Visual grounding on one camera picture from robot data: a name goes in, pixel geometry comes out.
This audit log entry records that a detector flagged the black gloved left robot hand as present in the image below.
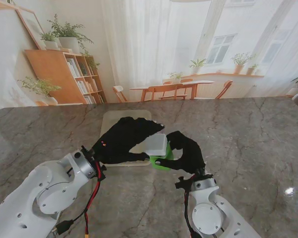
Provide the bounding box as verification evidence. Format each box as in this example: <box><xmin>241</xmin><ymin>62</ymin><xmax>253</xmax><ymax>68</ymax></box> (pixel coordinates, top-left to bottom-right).
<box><xmin>91</xmin><ymin>116</ymin><xmax>165</xmax><ymax>165</ymax></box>

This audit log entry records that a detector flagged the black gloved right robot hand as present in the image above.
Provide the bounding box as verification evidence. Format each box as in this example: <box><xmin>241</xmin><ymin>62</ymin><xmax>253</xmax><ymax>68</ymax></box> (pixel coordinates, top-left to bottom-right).
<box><xmin>155</xmin><ymin>130</ymin><xmax>207</xmax><ymax>175</ymax></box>

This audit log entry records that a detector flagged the green square jar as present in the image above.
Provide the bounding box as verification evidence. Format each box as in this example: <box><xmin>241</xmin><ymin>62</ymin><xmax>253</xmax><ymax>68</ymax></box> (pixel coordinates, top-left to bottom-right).
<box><xmin>149</xmin><ymin>140</ymin><xmax>175</xmax><ymax>172</ymax></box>

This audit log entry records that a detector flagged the white square jar lid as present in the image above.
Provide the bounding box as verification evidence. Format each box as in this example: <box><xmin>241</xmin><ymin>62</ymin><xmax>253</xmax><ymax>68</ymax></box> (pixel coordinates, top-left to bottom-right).
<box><xmin>144</xmin><ymin>134</ymin><xmax>168</xmax><ymax>157</ymax></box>

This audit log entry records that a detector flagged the cream baking tray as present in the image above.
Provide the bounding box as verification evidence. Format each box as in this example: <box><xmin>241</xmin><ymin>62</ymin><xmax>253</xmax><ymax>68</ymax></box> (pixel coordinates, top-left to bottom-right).
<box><xmin>100</xmin><ymin>110</ymin><xmax>153</xmax><ymax>168</ymax></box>

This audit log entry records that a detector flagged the printed room backdrop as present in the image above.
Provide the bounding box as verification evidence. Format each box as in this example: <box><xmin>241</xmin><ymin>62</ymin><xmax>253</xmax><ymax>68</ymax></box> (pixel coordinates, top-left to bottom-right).
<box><xmin>0</xmin><ymin>0</ymin><xmax>298</xmax><ymax>110</ymax></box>

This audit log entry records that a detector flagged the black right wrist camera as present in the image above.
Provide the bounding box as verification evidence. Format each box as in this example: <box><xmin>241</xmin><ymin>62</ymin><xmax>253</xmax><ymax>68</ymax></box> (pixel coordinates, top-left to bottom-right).
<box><xmin>175</xmin><ymin>176</ymin><xmax>192</xmax><ymax>190</ymax></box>

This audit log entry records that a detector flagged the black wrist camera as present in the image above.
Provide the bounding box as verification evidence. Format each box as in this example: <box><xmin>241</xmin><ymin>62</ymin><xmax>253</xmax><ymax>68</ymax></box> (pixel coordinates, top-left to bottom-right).
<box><xmin>96</xmin><ymin>165</ymin><xmax>108</xmax><ymax>181</ymax></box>
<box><xmin>175</xmin><ymin>176</ymin><xmax>192</xmax><ymax>190</ymax></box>

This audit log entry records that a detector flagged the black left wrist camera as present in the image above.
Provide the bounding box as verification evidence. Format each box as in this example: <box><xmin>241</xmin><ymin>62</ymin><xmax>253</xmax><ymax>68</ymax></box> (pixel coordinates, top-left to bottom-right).
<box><xmin>96</xmin><ymin>165</ymin><xmax>108</xmax><ymax>181</ymax></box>

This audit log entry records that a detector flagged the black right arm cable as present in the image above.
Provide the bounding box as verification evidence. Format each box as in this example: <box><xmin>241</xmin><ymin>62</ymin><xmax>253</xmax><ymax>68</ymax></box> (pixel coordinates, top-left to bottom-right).
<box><xmin>182</xmin><ymin>190</ymin><xmax>197</xmax><ymax>238</ymax></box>

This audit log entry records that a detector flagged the red left arm cable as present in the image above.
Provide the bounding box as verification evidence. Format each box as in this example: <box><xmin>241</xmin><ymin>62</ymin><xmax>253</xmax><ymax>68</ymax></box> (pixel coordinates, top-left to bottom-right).
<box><xmin>83</xmin><ymin>161</ymin><xmax>102</xmax><ymax>238</ymax></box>

